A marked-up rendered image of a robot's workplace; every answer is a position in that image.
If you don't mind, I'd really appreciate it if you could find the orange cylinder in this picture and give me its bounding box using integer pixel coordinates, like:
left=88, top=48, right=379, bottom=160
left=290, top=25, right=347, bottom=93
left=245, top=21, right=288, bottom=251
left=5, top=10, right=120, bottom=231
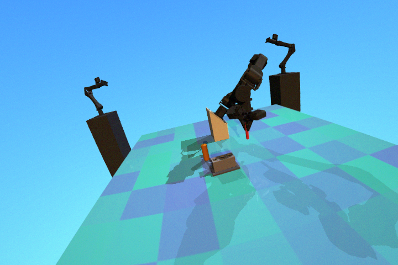
left=201, top=144, right=210, bottom=161

